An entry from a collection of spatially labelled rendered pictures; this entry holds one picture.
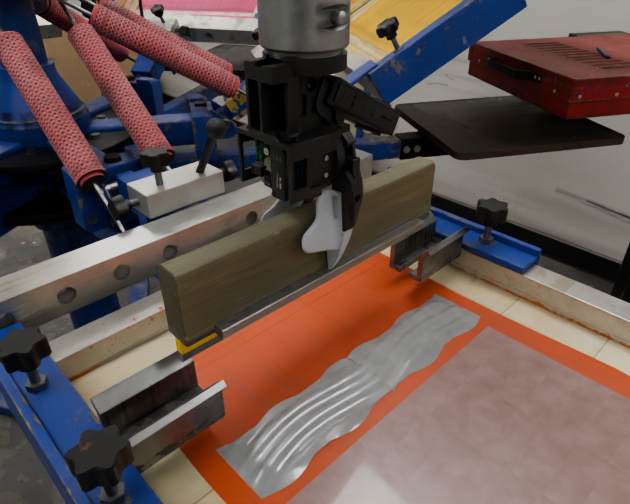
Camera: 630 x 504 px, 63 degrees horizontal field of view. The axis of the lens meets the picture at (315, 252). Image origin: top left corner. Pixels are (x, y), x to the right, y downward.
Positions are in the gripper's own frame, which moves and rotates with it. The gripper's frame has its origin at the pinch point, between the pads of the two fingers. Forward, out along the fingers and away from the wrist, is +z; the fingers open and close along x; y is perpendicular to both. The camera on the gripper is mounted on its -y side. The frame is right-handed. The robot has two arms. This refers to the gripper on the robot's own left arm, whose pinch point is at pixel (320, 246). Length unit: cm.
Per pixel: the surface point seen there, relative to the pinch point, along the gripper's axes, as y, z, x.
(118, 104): -4, -3, -54
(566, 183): -201, 69, -42
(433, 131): -75, 14, -36
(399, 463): 6.3, 13.6, 16.9
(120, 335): 17.7, 10.8, -14.6
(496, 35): -200, 11, -89
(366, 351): -2.6, 13.2, 5.1
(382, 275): -16.5, 13.4, -3.8
